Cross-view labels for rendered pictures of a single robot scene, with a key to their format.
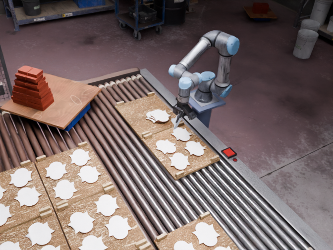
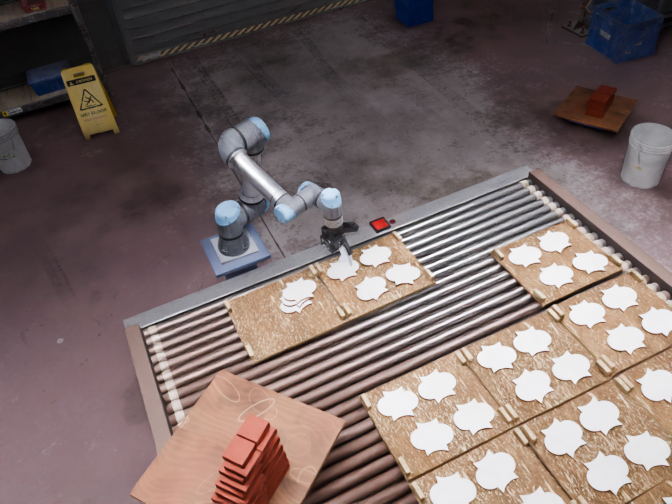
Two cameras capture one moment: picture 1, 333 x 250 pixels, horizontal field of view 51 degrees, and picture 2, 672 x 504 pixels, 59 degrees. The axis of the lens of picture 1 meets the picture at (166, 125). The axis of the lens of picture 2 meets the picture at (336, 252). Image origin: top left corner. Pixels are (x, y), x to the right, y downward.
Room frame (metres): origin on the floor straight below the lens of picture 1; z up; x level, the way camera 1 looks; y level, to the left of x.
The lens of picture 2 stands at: (1.40, 1.65, 2.81)
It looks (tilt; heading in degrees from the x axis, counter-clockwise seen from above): 44 degrees down; 283
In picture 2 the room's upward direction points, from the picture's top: 7 degrees counter-clockwise
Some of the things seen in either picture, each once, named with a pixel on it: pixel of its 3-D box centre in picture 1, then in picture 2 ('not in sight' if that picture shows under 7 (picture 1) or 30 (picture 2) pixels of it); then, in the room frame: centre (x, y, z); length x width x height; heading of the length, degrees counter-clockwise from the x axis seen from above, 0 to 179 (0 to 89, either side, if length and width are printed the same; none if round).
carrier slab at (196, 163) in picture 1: (180, 149); (373, 274); (1.66, -0.10, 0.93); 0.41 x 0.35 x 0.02; 35
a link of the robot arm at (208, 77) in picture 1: (207, 81); (229, 218); (2.34, -0.30, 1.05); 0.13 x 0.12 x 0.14; 55
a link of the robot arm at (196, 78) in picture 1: (191, 79); (310, 196); (1.90, -0.14, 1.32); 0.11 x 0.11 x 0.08; 55
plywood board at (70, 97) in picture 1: (53, 98); (241, 457); (1.99, 0.82, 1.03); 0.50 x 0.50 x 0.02; 72
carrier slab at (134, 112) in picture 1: (148, 114); (284, 312); (2.00, 0.14, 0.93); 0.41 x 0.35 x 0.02; 35
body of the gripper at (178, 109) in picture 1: (181, 106); (333, 235); (1.81, -0.09, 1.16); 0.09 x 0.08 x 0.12; 46
